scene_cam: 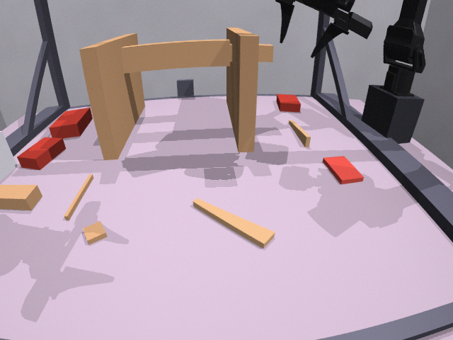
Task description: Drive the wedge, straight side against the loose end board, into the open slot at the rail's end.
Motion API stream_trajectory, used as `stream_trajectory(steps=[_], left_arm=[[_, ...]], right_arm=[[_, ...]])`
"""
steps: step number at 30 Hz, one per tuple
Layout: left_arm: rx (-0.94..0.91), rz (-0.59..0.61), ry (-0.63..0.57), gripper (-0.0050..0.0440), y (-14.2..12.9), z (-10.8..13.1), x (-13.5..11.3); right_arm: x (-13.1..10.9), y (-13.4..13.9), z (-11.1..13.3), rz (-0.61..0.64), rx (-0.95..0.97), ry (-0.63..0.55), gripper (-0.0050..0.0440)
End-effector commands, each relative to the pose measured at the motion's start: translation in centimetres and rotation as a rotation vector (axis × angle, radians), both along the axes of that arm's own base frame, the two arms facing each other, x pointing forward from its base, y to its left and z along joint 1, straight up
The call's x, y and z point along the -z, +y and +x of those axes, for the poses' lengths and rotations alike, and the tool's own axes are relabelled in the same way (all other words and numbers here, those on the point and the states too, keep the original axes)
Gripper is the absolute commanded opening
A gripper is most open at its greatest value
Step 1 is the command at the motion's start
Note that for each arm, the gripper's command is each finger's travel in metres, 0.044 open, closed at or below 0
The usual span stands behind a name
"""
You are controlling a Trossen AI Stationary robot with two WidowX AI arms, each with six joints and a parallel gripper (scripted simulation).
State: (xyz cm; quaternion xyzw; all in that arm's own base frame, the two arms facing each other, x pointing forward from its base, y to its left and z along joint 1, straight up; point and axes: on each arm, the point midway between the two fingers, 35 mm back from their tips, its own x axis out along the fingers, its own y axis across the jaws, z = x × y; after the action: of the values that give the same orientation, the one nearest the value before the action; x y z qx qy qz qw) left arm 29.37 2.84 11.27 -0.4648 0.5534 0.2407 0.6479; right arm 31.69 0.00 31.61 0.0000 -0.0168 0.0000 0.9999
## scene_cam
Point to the tan wooden end board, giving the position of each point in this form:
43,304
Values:
241,86
116,99

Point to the tan wooden rail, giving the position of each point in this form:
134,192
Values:
183,54

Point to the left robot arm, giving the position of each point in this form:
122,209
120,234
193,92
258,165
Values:
403,42

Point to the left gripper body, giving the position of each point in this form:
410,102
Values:
347,21

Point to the tan wooden stick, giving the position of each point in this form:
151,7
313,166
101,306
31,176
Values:
78,197

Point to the tan wooden block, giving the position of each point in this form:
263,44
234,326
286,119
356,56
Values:
94,232
19,197

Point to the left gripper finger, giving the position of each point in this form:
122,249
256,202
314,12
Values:
286,10
331,32

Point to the tan wooden wedge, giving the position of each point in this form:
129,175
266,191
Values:
251,231
301,134

